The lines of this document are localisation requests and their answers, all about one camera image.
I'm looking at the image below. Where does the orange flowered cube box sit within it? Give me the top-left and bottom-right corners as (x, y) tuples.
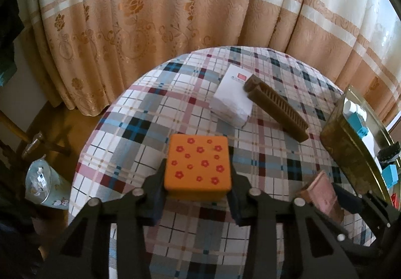
(164, 133), (231, 202)

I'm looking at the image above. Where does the teal long toy brick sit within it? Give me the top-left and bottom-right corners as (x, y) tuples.
(381, 164), (398, 189)

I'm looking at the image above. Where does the copper pink rectangular box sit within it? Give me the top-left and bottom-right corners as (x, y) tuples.
(297, 170), (344, 224)

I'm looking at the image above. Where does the white paper box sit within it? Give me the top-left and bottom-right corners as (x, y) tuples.
(209, 64), (253, 128)

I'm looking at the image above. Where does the brown wooden comb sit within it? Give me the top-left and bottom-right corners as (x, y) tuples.
(243, 75), (309, 143)

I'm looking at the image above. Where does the teal bear toy brick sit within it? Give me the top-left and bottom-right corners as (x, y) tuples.
(347, 112), (368, 139)

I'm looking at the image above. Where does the red toy brick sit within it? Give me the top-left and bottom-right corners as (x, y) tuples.
(391, 193), (400, 210)

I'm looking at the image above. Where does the grey black hair brush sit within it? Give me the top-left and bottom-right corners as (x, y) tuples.
(377, 142), (400, 169)

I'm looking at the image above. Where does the white plastic bottle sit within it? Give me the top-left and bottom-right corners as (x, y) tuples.
(343, 99), (367, 121)

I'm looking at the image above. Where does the gold metal tin tray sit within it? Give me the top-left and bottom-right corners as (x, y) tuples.
(320, 85), (393, 202)

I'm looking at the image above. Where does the white paper tray liner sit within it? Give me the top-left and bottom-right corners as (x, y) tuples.
(360, 121), (385, 175)

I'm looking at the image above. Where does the plaid tablecloth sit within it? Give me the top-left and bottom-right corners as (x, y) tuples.
(69, 47), (350, 278)

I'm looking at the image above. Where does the cream and orange curtain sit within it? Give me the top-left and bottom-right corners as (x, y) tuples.
(17, 0), (400, 123)

